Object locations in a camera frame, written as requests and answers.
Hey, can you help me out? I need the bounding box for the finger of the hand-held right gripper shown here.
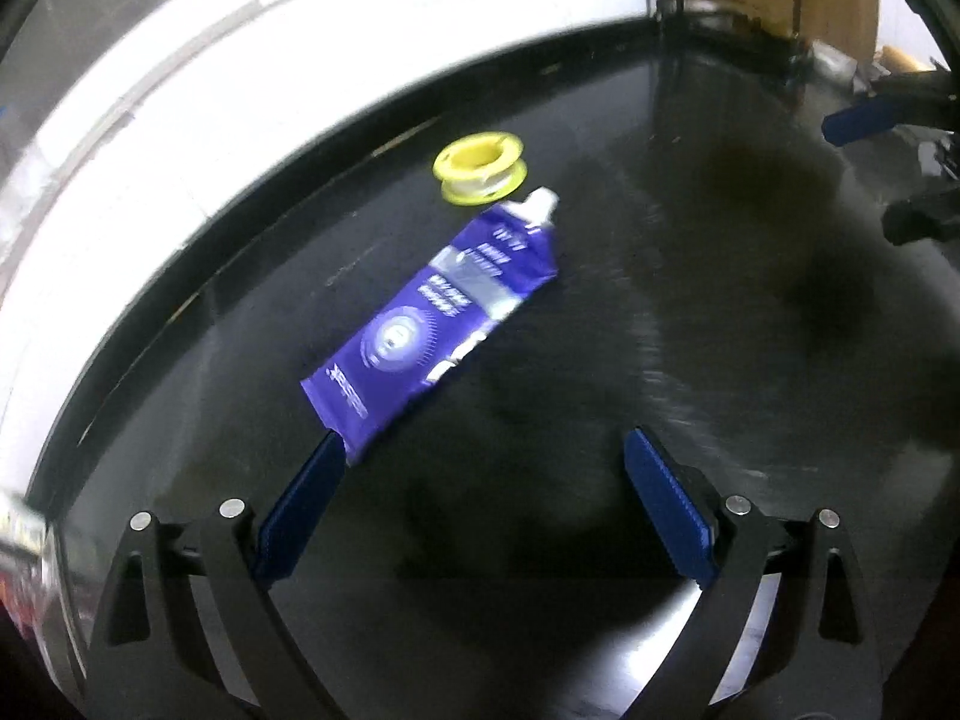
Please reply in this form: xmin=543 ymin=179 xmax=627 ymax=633
xmin=821 ymin=64 xmax=960 ymax=147
xmin=881 ymin=187 xmax=960 ymax=245

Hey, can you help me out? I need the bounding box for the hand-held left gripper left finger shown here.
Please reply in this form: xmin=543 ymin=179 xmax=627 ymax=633
xmin=86 ymin=430 xmax=350 ymax=720

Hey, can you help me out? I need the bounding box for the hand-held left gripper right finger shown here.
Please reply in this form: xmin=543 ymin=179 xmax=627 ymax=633
xmin=622 ymin=426 xmax=882 ymax=720

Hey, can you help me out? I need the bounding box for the purple squeeze tube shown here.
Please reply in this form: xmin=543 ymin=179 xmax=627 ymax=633
xmin=300 ymin=187 xmax=562 ymax=466

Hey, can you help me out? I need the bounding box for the colourful package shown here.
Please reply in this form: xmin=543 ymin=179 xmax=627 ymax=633
xmin=0 ymin=491 xmax=57 ymax=638

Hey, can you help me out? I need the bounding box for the yellow tape spool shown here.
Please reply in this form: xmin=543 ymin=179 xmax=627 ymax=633
xmin=433 ymin=131 xmax=526 ymax=205

